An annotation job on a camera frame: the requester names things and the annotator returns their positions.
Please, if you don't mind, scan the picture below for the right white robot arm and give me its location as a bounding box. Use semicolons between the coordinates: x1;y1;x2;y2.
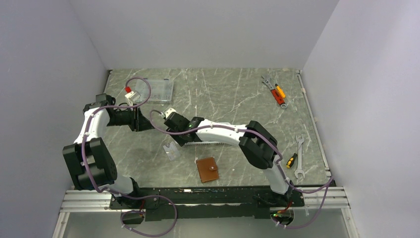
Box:
163;109;292;206

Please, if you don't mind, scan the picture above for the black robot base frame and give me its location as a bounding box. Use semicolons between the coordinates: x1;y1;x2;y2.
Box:
109;185;305;221

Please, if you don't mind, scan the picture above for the clear plastic organizer box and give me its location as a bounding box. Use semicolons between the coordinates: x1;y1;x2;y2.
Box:
134;79;174;104

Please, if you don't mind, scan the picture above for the clear plastic card sleeve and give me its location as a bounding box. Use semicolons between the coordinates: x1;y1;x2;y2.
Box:
163;142;180;161

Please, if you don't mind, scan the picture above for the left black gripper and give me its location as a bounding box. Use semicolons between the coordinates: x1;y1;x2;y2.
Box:
106;104;155;132

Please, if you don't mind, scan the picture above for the yellow handled screwdriver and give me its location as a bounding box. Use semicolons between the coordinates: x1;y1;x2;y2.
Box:
275;83;286;99

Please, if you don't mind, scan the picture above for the white plastic basket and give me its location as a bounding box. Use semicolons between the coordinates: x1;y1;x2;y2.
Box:
179;141;223;146

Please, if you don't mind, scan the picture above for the brown leather card holder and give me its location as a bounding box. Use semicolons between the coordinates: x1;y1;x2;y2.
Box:
196;157;219;183

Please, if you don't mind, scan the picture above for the silver open-end wrench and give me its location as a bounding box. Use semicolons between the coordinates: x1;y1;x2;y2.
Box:
294;135;305;179

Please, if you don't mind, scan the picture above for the red adjustable wrench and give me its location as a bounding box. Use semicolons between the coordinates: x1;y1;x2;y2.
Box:
271;89;287;109

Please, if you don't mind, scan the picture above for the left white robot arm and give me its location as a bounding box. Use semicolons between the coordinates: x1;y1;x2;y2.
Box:
62;93;154;208

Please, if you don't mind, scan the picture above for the yellow black screwdriver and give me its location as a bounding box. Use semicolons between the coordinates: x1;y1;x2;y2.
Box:
286;153;298;169

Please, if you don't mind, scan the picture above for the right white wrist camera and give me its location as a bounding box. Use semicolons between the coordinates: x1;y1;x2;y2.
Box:
164;108;176;118

